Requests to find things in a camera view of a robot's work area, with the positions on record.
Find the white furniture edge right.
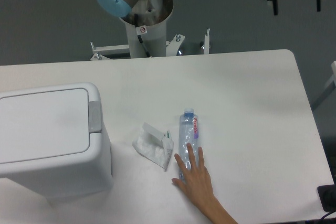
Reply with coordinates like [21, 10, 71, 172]
[312, 60, 336, 112]

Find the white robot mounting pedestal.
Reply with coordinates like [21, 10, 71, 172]
[90, 20, 212, 61]

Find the white plastic trash can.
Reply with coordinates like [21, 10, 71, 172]
[1, 82, 113, 199]

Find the black device at table edge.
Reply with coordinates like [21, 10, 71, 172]
[317, 185, 335, 212]

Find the clear plastic water bottle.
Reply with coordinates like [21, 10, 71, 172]
[178, 108, 199, 170]

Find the crumpled white tissue packet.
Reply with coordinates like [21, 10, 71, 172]
[132, 123, 174, 171]

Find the white trash can lid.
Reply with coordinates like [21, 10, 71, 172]
[1, 89, 90, 163]

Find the grey lid push button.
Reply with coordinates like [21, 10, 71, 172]
[88, 101, 102, 133]

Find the bare human hand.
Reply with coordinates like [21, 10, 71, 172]
[172, 143, 218, 211]

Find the bare human forearm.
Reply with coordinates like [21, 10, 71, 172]
[199, 196, 238, 224]

